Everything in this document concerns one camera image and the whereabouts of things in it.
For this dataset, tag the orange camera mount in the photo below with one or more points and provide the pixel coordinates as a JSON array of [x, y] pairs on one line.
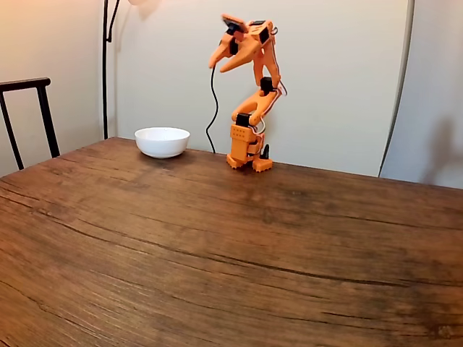
[[235, 23]]

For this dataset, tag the white bowl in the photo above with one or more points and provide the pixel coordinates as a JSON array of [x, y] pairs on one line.
[[162, 142]]

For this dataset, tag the black chair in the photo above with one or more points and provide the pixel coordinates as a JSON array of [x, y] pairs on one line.
[[43, 108]]

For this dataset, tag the black floor lamp stand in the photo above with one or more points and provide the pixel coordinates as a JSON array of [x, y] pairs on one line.
[[105, 79]]

